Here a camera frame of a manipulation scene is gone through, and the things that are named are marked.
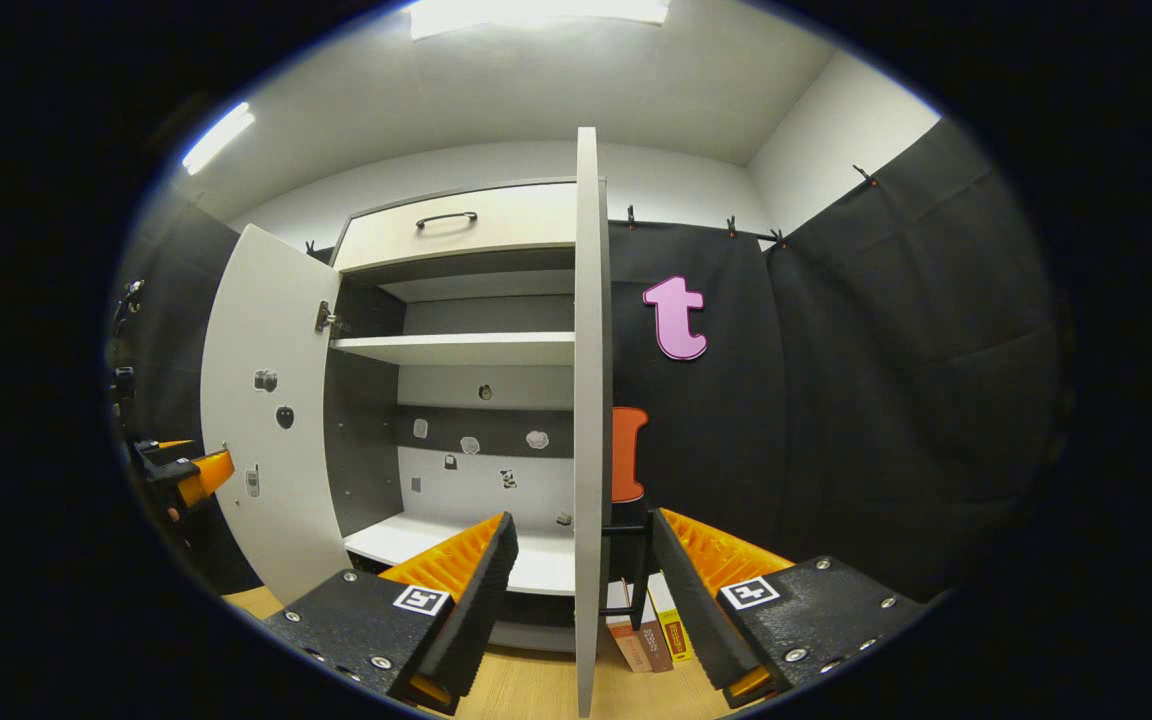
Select cabinet door with headphone sticker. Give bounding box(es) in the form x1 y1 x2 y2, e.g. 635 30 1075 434
573 126 615 719

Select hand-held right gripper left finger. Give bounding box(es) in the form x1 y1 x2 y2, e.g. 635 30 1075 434
261 512 520 715

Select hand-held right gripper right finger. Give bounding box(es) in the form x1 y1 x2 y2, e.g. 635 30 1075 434
651 508 937 709

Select beige double-door shoe cabinet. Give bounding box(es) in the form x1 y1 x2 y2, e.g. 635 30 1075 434
321 178 582 656

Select black backdrop cloth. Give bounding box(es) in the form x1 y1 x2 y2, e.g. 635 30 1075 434
111 115 1062 601

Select beige cabinet drawer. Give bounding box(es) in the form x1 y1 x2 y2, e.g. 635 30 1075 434
333 182 579 273

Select brown book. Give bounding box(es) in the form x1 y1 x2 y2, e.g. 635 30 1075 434
626 578 674 673

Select yellow book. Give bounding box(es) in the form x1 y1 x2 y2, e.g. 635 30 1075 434
648 572 695 663

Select ceiling light strip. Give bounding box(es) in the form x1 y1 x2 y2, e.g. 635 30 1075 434
182 102 257 176

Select black door handle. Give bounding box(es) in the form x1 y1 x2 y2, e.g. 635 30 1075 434
601 505 653 631

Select white cabinet shelf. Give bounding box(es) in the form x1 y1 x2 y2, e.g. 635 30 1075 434
376 268 577 304
344 512 577 597
329 333 577 367

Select cabinet door with camera sticker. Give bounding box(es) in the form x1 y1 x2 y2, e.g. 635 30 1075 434
200 223 352 606

